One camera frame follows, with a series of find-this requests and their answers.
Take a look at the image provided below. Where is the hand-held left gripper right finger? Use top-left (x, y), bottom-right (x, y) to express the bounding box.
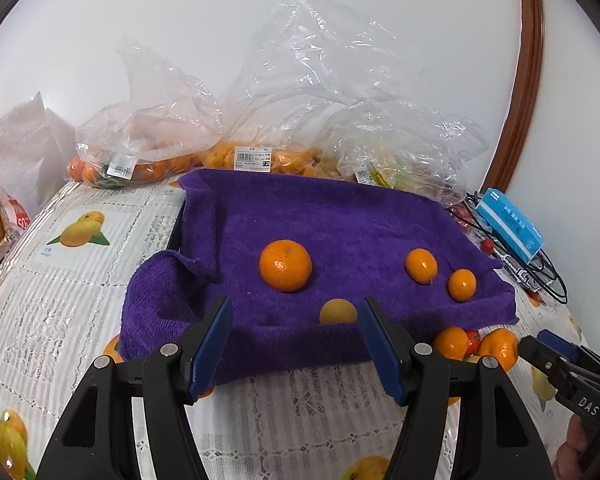
top-left (362, 296), bottom-right (553, 480)

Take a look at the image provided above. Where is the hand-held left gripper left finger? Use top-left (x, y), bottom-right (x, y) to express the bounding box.
top-left (37, 296), bottom-right (233, 480)

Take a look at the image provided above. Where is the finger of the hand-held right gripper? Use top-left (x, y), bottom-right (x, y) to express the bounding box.
top-left (537, 330), bottom-right (600, 372)
top-left (517, 336), bottom-right (581, 401)

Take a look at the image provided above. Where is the mandarin orange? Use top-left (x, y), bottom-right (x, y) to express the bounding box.
top-left (405, 248), bottom-right (439, 285)
top-left (447, 268), bottom-right (478, 303)
top-left (480, 328), bottom-right (520, 372)
top-left (258, 239), bottom-right (314, 293)
top-left (432, 326), bottom-right (470, 361)

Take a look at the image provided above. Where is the person's right hand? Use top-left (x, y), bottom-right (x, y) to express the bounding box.
top-left (552, 417), bottom-right (588, 480)

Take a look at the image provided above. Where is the fruit-print lace tablecloth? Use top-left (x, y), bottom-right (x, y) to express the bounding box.
top-left (0, 175), bottom-right (596, 480)

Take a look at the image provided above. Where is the blue tissue box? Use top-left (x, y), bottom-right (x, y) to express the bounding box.
top-left (476, 187), bottom-right (546, 266)

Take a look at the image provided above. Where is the purple towel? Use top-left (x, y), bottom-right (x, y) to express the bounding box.
top-left (117, 167), bottom-right (518, 386)

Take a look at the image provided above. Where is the clear bag of cherry tomatoes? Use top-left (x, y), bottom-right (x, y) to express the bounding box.
top-left (445, 195), bottom-right (486, 233)

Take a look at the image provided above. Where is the clear bag of yellow fruit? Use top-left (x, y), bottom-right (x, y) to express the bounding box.
top-left (315, 100), bottom-right (491, 206)

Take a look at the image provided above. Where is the clear bag of leafy oranges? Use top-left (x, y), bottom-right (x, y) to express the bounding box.
top-left (67, 42), bottom-right (226, 191)

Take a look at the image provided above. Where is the white plastic bag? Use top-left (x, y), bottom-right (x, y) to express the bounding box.
top-left (0, 91), bottom-right (78, 231)

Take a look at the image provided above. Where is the clear bag of small mandarins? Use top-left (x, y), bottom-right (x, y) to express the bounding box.
top-left (200, 0), bottom-right (416, 178)

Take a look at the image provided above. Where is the black cable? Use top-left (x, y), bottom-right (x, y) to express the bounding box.
top-left (462, 190), bottom-right (568, 306)

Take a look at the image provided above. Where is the brown wooden door frame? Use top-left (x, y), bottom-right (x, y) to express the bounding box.
top-left (480, 0), bottom-right (546, 196)

